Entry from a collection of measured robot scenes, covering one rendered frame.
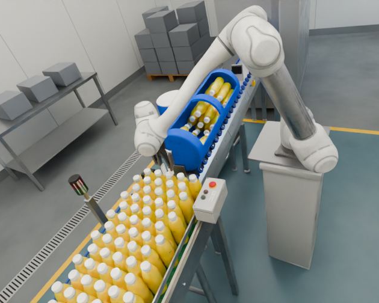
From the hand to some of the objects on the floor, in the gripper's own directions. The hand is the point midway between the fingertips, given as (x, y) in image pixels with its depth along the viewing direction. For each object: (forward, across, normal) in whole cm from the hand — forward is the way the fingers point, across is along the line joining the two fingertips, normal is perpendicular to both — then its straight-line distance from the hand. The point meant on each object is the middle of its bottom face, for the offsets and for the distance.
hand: (167, 170), depth 143 cm
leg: (+112, -4, -216) cm, 243 cm away
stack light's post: (+113, +38, +26) cm, 122 cm away
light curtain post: (+112, -30, -162) cm, 199 cm away
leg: (+112, +10, -118) cm, 163 cm away
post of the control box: (+113, -27, +8) cm, 116 cm away
